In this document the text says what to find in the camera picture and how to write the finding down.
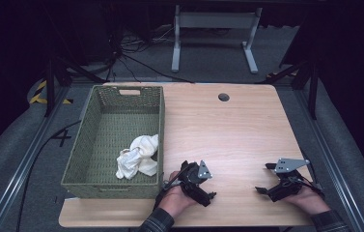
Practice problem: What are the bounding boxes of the green woven basket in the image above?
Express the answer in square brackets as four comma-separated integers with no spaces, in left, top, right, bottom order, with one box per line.
[61,84,166,200]

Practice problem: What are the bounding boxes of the white metal table frame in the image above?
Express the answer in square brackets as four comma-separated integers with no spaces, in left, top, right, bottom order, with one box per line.
[170,4,264,74]

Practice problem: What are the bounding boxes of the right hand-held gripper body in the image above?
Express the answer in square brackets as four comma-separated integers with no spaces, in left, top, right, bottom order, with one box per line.
[267,158,323,203]

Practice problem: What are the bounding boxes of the white cloth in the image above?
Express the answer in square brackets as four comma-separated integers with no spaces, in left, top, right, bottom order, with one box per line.
[115,133,159,181]

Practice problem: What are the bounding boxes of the person's right hand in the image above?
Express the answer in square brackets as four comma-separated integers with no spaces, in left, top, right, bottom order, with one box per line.
[282,186,332,217]

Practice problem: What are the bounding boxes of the person's left hand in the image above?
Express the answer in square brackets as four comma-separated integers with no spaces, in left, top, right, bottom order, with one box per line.
[158,171,201,219]

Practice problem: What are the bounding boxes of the bundle of black cables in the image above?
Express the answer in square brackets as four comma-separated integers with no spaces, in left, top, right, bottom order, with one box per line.
[105,25,197,84]

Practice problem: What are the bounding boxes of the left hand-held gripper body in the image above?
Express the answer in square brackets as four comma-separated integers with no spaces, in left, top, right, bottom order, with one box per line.
[178,159,213,204]

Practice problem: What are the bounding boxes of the black metal stand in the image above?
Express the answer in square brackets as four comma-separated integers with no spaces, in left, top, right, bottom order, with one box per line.
[256,59,320,121]
[42,57,106,118]

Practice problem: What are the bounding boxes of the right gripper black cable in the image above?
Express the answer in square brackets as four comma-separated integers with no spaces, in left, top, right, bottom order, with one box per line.
[294,175,326,198]

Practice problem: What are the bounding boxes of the yellow black hazard tape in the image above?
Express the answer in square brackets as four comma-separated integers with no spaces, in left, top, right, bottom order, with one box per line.
[29,80,73,105]

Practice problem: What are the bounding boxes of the black floor cable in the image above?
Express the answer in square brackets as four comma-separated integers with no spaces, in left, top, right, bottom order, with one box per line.
[14,120,83,232]

